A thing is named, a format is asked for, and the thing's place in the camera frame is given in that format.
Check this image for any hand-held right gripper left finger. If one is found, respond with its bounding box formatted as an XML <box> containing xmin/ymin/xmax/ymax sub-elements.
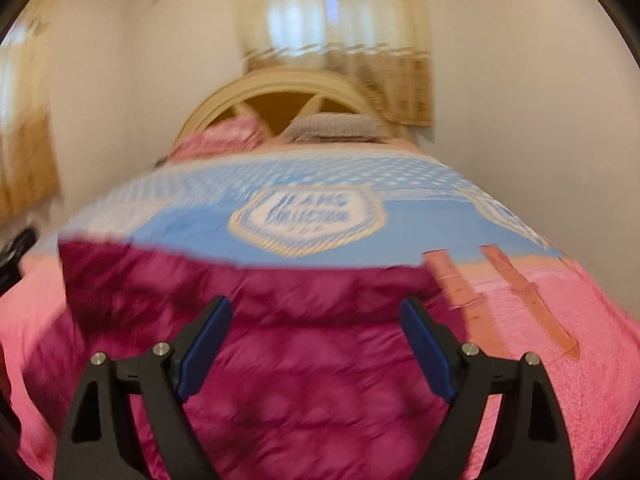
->
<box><xmin>52</xmin><ymin>296</ymin><xmax>234</xmax><ymax>480</ymax></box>

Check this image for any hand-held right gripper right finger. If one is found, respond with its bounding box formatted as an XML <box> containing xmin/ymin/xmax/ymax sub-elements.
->
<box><xmin>400</xmin><ymin>296</ymin><xmax>574</xmax><ymax>480</ymax></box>

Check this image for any cream arched bed headboard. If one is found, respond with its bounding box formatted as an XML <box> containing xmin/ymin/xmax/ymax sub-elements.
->
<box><xmin>172</xmin><ymin>66</ymin><xmax>408</xmax><ymax>147</ymax></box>

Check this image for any beige floral curtain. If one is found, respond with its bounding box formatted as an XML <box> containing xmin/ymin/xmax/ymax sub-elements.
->
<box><xmin>0</xmin><ymin>0</ymin><xmax>63</xmax><ymax>223</ymax></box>
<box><xmin>226</xmin><ymin>0</ymin><xmax>434</xmax><ymax>127</ymax></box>

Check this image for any printed blue pink bed sheet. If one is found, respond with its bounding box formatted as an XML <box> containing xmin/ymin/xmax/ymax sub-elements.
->
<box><xmin>22</xmin><ymin>140</ymin><xmax>591</xmax><ymax>361</ymax></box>

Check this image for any magenta puffer jacket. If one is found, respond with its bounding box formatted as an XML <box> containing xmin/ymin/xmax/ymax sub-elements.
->
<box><xmin>30</xmin><ymin>239</ymin><xmax>498</xmax><ymax>480</ymax></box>

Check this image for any pink textured blanket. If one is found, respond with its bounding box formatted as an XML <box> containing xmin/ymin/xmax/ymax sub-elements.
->
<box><xmin>0</xmin><ymin>255</ymin><xmax>640</xmax><ymax>480</ymax></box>

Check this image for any striped pillow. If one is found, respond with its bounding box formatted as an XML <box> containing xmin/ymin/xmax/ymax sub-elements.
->
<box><xmin>280</xmin><ymin>113</ymin><xmax>391</xmax><ymax>142</ymax></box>

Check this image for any folded pink quilt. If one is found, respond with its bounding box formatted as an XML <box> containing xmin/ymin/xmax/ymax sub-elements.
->
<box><xmin>167</xmin><ymin>115</ymin><xmax>273</xmax><ymax>162</ymax></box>

